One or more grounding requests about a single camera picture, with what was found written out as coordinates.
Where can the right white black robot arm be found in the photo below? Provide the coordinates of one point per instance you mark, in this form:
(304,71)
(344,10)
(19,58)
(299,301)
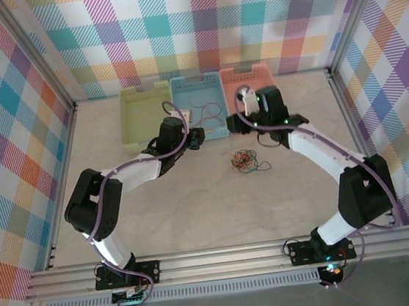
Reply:
(315,148)

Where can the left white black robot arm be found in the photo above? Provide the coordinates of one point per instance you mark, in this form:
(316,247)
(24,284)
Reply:
(136,173)

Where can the pink perforated plastic basket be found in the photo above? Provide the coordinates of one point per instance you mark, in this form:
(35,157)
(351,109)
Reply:
(266,79)

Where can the green perforated plastic basket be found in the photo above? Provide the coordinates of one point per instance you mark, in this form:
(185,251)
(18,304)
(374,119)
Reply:
(140,112)

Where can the blue perforated plastic basket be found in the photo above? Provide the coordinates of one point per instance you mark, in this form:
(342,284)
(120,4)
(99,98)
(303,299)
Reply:
(197,91)

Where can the aluminium frame post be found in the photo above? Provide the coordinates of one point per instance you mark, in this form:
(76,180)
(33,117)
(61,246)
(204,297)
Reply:
(351,14)
(36,54)

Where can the aluminium frame rail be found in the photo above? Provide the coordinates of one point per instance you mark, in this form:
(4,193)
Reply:
(221,263)

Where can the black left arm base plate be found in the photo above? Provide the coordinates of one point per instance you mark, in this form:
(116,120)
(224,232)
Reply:
(148,272)

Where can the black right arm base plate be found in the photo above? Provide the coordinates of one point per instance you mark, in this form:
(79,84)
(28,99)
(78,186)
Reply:
(302,252)

